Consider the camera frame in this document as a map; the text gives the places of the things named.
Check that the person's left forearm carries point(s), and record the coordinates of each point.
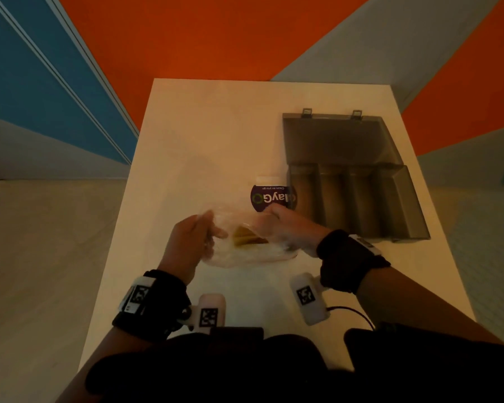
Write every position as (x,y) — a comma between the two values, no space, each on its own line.
(96,369)

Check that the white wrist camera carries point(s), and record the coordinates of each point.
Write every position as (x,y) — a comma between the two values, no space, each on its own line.
(208,312)
(308,297)

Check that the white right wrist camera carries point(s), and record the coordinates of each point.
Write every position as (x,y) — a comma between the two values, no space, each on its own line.
(308,297)

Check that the person's right hand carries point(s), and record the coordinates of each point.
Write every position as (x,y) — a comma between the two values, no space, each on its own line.
(294,230)

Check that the black chest device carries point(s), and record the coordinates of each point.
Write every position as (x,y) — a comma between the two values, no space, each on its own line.
(235,333)

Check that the black right wristband with markers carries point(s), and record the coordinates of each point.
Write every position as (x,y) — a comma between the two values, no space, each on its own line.
(344,264)

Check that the black left wristband with markers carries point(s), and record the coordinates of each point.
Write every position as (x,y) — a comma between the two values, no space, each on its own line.
(155,306)

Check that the person's dark clothing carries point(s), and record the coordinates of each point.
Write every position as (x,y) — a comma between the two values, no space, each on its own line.
(235,369)

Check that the clear plastic zip bag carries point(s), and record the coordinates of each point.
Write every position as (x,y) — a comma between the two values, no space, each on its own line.
(243,256)

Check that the black wristband with markers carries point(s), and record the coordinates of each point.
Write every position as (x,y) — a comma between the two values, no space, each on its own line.
(155,306)
(344,264)

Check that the grey plastic storage box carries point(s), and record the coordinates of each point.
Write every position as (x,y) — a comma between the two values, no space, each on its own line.
(340,140)

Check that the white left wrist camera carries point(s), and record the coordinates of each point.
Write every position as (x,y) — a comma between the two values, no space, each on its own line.
(208,312)

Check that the yellow item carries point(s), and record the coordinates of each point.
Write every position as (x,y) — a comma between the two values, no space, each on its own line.
(245,237)

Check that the round purple sticker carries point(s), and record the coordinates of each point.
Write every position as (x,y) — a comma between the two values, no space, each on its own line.
(273,197)

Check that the person's left hand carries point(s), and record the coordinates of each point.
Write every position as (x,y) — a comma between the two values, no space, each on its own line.
(185,247)

